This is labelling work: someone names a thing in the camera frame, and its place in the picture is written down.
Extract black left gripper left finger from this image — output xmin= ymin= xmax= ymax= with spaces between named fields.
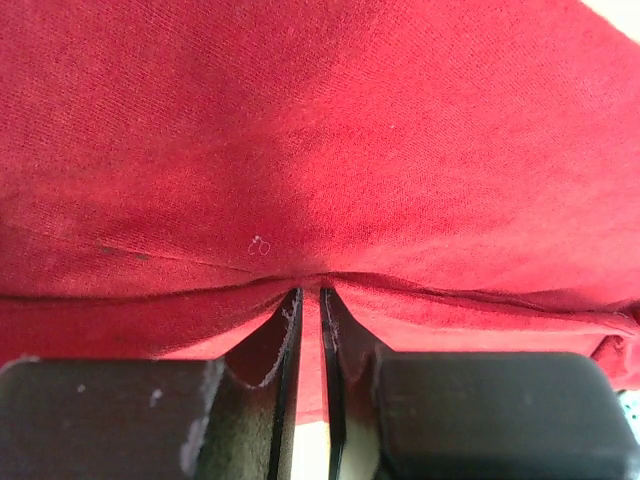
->
xmin=1 ymin=289 xmax=303 ymax=480

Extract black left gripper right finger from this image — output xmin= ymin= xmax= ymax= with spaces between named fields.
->
xmin=320 ymin=289 xmax=638 ymax=479

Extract dark red t shirt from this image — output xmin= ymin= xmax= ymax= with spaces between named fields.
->
xmin=1 ymin=1 xmax=639 ymax=422

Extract white plastic basket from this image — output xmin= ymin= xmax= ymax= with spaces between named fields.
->
xmin=618 ymin=390 xmax=640 ymax=437

